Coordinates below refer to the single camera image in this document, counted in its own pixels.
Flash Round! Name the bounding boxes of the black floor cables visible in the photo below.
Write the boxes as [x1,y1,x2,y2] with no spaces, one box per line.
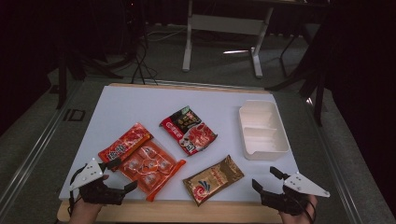
[130,36,158,86]

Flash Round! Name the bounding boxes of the white metal desk frame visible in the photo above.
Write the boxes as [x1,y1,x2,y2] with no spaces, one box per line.
[181,0,275,78]

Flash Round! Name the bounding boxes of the black stand legs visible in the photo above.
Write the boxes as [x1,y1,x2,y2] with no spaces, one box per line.
[55,0,125,110]

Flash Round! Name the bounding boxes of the person's right hand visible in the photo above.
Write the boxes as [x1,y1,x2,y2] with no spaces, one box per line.
[278,194,318,224]

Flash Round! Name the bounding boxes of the white plastic divided box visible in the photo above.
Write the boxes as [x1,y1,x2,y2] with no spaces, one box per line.
[238,99,291,161]

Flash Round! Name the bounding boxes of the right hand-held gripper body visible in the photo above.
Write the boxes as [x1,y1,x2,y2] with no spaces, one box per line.
[261,172,331,217]

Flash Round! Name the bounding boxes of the black chair legs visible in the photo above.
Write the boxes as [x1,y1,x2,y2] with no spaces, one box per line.
[264,15,332,127]

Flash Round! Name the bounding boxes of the black floor bracket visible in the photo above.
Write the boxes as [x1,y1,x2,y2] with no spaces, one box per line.
[63,108,86,122]

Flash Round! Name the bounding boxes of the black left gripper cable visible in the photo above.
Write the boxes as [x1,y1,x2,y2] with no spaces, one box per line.
[68,163,88,217]

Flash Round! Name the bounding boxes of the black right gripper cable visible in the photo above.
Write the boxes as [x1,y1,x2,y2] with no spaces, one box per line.
[299,198,317,224]

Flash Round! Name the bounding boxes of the gold seasoning packet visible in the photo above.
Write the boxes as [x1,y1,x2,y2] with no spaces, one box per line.
[182,154,246,207]

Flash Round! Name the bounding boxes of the metal floor rail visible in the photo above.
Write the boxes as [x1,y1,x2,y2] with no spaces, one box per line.
[304,98,363,224]
[0,81,82,213]

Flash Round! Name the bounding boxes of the white floor cable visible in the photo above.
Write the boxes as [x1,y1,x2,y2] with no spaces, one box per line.
[146,25,189,43]

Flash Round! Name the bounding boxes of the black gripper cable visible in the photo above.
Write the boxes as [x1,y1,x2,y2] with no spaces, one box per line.
[299,198,317,224]
[68,163,88,217]

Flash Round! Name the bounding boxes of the person's left hand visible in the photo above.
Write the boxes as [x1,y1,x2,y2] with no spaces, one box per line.
[68,174,110,224]

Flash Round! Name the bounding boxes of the red and black seasoning packet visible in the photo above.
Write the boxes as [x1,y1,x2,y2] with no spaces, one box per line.
[159,105,219,157]

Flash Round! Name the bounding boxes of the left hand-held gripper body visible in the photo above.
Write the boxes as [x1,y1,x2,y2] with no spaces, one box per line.
[68,158,126,206]

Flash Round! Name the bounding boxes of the white paper sheet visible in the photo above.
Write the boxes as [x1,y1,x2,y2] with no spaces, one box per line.
[59,85,300,202]

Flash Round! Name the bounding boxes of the orange clear-window seasoning packet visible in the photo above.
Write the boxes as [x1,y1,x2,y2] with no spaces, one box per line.
[98,122,187,203]

